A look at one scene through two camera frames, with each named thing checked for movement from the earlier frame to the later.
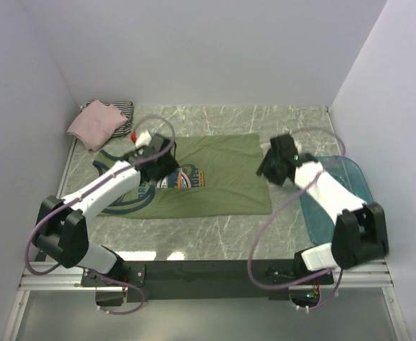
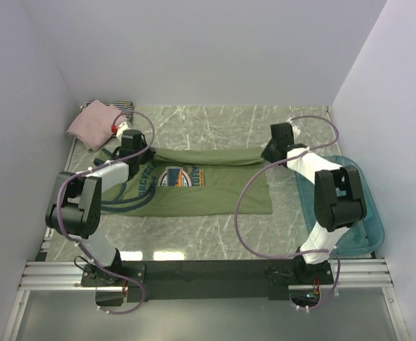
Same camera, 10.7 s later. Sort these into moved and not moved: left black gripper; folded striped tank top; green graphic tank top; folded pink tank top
Moved: left black gripper; green graphic tank top
Not moved: folded striped tank top; folded pink tank top
